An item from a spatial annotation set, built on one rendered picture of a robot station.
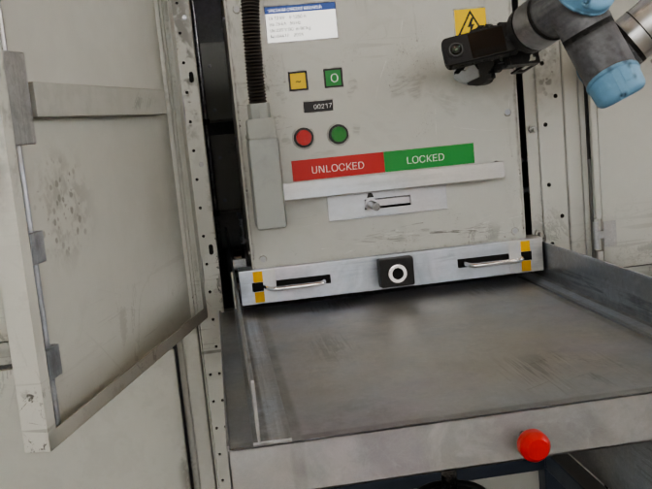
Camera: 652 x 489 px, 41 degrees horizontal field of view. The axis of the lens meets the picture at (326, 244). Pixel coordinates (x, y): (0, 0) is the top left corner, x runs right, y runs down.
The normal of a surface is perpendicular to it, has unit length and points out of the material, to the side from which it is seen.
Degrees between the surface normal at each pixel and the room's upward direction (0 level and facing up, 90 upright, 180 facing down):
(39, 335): 90
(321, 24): 90
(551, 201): 90
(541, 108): 90
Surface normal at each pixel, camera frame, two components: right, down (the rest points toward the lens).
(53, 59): 0.99, -0.07
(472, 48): -0.16, -0.11
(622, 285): -0.99, 0.11
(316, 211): 0.13, 0.13
